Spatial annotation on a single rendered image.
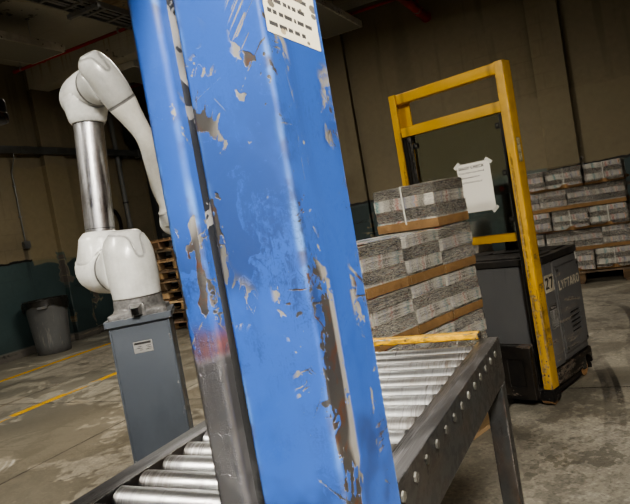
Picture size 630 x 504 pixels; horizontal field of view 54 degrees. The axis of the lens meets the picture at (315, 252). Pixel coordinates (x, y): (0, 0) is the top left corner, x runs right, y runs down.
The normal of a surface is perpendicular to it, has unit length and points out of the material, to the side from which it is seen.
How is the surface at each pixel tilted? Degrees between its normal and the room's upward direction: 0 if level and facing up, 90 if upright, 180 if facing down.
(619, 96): 90
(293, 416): 90
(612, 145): 90
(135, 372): 90
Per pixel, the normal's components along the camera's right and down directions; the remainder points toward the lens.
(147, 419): 0.18, 0.02
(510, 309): -0.69, 0.16
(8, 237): 0.88, -0.13
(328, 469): -0.44, 0.12
